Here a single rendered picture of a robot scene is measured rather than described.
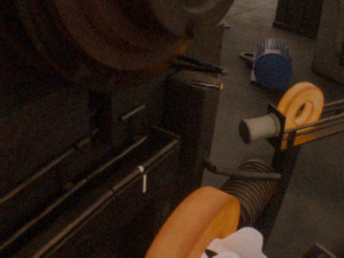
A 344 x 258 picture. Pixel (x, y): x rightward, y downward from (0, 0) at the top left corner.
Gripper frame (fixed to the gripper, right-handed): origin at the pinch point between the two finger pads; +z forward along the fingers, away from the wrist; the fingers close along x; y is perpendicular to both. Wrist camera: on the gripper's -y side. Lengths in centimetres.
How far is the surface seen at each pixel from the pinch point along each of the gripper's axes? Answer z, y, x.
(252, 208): -3, -33, -46
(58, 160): 26.1, -16.4, -8.1
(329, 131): -9, -18, -74
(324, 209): -35, -77, -122
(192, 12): 17.3, 12.8, -17.5
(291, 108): 3, -12, -60
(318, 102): -2, -11, -69
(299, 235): -30, -79, -98
